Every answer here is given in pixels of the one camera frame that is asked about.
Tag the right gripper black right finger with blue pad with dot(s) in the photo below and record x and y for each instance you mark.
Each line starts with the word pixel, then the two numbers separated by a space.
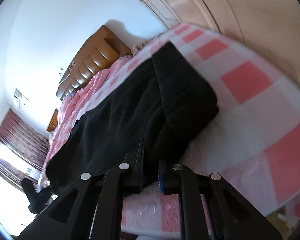
pixel 211 208

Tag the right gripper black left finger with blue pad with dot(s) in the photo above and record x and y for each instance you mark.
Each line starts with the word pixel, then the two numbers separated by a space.
pixel 92 178

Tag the black pants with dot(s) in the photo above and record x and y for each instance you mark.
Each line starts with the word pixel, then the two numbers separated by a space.
pixel 159 109

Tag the dark red curtain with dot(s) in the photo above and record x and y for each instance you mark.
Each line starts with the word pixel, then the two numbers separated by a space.
pixel 19 138

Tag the far wooden nightstand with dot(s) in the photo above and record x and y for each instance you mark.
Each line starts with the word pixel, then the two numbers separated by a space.
pixel 53 122

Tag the pink checkered bed sheet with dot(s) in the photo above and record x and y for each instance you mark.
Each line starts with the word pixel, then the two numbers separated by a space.
pixel 254 141

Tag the pink quilt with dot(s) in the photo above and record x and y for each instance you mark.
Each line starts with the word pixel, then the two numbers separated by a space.
pixel 74 102

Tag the brown leather headboard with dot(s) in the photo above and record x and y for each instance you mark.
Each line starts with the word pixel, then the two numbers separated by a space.
pixel 98 52

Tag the light wood wardrobe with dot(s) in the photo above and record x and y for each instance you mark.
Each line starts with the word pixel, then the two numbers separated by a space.
pixel 270 27

